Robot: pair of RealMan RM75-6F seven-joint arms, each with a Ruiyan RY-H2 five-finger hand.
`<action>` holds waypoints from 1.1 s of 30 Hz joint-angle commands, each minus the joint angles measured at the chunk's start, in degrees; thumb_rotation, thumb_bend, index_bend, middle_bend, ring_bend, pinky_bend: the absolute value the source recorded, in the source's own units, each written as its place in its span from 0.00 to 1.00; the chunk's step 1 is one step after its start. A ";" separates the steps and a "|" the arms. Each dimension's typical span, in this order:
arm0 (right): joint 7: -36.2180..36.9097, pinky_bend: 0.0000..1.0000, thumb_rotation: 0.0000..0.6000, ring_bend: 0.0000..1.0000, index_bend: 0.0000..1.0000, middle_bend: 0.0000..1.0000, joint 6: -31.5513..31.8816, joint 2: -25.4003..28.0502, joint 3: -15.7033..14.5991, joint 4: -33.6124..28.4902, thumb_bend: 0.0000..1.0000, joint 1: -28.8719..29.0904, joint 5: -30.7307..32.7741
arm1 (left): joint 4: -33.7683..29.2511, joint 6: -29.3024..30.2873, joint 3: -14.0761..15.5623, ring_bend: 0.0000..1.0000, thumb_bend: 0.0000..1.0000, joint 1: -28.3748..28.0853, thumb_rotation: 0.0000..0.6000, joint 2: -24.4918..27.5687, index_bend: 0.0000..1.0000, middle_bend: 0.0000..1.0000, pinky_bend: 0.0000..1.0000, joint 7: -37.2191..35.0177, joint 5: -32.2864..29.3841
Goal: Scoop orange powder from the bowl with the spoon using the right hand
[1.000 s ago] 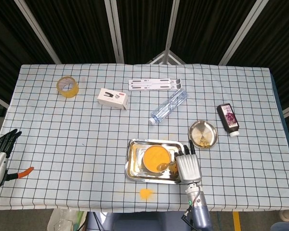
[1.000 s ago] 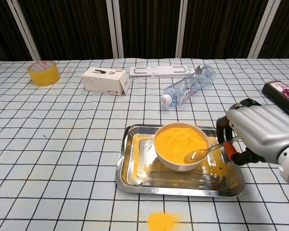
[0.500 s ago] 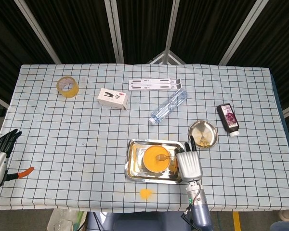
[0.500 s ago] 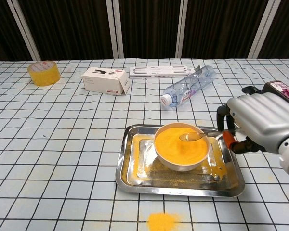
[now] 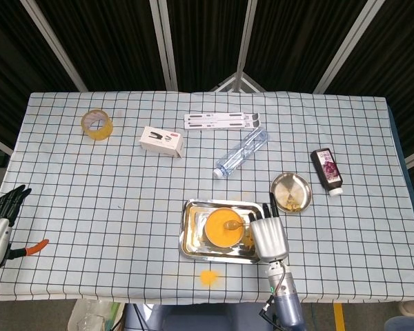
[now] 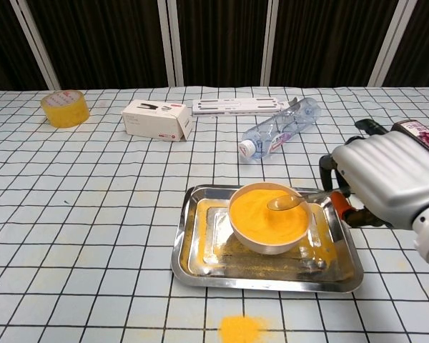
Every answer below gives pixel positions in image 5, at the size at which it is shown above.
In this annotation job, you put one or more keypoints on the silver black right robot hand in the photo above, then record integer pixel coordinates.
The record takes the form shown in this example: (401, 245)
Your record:
(270, 241)

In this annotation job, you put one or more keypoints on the metal spoon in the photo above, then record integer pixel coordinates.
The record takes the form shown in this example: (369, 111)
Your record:
(230, 225)

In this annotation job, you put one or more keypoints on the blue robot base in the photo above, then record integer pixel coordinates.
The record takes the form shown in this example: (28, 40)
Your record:
(200, 319)

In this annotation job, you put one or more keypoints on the orange bowl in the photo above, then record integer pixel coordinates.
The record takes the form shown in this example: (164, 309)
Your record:
(224, 245)

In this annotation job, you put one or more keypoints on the orange spill spot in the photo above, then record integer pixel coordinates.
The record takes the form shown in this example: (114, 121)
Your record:
(208, 277)

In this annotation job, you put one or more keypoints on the round steel plate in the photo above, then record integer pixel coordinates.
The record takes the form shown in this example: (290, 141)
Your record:
(290, 191)

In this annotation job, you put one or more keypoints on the small rectangular steel tray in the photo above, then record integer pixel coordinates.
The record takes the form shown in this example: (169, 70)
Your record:
(196, 220)

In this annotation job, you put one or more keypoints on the large rectangular steel tray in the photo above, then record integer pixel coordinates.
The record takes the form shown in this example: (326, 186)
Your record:
(193, 254)

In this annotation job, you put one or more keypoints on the dark bottle with purple label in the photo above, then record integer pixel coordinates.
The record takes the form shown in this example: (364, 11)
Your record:
(326, 172)

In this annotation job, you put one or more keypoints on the clear plastic water bottle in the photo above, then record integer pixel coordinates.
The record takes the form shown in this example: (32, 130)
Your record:
(241, 153)

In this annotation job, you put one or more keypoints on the checkered blue tablecloth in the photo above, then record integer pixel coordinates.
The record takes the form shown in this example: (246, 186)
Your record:
(89, 193)

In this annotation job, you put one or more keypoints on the clear plastic bag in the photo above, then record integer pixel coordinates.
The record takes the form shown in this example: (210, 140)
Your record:
(89, 317)

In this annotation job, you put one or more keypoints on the white folded laptop stand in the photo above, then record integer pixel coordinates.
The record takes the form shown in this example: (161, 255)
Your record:
(214, 120)

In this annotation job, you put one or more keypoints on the white stapler box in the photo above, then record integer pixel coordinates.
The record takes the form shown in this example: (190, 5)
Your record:
(158, 145)

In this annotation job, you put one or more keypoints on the yellow packing tape roll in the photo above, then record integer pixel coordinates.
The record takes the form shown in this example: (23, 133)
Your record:
(103, 132)

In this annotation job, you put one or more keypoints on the blue trouser leg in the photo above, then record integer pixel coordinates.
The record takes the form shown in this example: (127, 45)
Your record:
(407, 325)

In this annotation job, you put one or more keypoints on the black folding partition screen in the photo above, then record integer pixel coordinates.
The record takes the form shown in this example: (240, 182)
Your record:
(117, 45)

